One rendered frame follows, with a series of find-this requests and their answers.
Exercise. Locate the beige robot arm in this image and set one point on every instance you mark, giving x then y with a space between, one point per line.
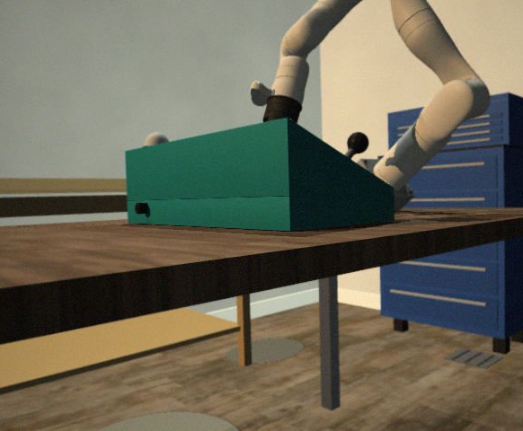
425 36

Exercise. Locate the green box-shaped console housing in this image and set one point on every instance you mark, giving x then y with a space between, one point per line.
273 175

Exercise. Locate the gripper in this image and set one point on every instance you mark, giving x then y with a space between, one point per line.
285 98

